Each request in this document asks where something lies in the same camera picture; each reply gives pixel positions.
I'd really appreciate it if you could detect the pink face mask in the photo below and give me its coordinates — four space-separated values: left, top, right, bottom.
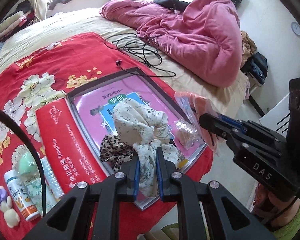
174 92 224 155

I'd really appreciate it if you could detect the leopard print scrunchie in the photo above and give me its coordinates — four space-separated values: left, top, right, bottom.
100 134 135 172

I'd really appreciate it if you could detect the white floral scrunchie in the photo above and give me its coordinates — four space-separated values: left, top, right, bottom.
113 98 179 197

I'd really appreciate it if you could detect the teal tissue pack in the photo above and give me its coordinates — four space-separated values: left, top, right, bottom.
41 157 64 199

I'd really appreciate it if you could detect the small clear snack bag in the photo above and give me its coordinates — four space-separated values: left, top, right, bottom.
174 120 203 150

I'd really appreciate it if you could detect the red tissue box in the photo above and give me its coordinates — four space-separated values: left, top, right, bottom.
36 98 114 193

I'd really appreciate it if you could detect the pink quilt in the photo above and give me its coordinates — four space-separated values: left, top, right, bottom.
100 0 242 88

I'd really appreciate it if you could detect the pink book in tray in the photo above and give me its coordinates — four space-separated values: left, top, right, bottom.
67 68 206 210

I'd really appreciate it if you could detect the green wet wipes pack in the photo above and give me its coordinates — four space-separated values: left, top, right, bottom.
25 178 57 216

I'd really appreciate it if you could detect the white orange vitamin bottle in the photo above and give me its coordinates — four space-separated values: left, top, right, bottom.
4 170 40 222

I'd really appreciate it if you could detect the green sponge in bag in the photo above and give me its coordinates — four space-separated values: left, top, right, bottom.
17 152 39 177

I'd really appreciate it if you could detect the black garment on quilt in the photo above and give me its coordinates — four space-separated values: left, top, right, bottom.
154 0 189 12

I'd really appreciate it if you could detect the folded clothes pile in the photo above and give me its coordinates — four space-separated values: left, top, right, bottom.
0 0 35 41

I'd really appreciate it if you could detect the black camera cable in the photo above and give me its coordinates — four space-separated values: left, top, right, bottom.
0 104 47 217

